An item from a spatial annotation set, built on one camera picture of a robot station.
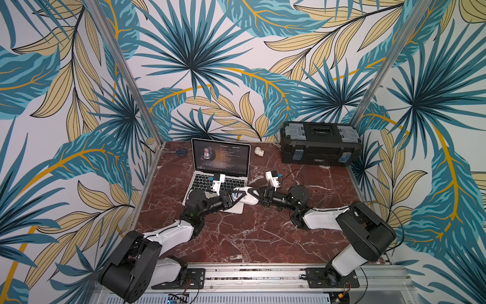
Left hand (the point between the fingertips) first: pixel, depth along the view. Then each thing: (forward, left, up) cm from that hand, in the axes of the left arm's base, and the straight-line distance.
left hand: (245, 197), depth 75 cm
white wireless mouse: (-1, 0, +1) cm, 1 cm away
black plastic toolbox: (+34, -39, -3) cm, 51 cm away
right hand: (+1, -1, +1) cm, 2 cm away
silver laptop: (+25, +13, -13) cm, 31 cm away
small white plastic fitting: (+39, -8, -17) cm, 43 cm away
